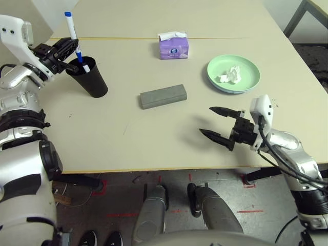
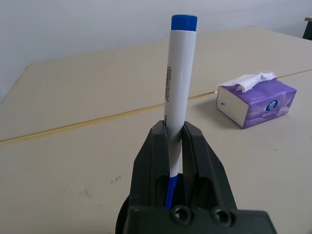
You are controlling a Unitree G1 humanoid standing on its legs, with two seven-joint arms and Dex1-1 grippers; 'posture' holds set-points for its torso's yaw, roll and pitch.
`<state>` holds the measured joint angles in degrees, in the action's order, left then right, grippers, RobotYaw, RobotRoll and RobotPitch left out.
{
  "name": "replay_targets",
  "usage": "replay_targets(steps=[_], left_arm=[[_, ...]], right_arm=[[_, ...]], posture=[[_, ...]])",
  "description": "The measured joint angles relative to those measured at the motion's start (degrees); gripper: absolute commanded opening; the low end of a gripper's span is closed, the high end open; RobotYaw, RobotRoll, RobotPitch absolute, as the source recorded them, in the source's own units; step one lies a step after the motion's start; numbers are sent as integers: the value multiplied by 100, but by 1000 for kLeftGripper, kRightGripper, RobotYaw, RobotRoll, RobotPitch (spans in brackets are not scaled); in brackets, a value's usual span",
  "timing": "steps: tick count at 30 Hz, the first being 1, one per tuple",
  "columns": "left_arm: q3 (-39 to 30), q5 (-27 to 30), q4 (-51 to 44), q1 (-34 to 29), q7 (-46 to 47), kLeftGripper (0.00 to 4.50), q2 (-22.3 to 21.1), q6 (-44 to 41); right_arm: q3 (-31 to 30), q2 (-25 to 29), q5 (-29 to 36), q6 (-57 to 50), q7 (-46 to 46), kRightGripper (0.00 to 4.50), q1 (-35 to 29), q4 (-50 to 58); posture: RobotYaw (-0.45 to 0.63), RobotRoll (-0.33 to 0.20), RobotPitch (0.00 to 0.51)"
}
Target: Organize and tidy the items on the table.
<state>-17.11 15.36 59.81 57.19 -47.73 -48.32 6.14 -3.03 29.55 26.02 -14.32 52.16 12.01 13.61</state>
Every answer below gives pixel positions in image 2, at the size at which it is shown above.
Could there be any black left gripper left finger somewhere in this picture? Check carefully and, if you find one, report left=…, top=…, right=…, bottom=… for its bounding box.
left=131, top=119, right=171, bottom=211

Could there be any purple tissue pack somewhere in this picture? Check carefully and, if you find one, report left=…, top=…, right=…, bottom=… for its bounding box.
left=215, top=70, right=298, bottom=130

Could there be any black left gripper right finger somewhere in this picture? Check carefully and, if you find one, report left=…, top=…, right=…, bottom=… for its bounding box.
left=181, top=121, right=238, bottom=210

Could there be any white marker with blue caps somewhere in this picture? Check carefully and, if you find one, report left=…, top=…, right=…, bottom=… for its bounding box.
left=163, top=14, right=198, bottom=211

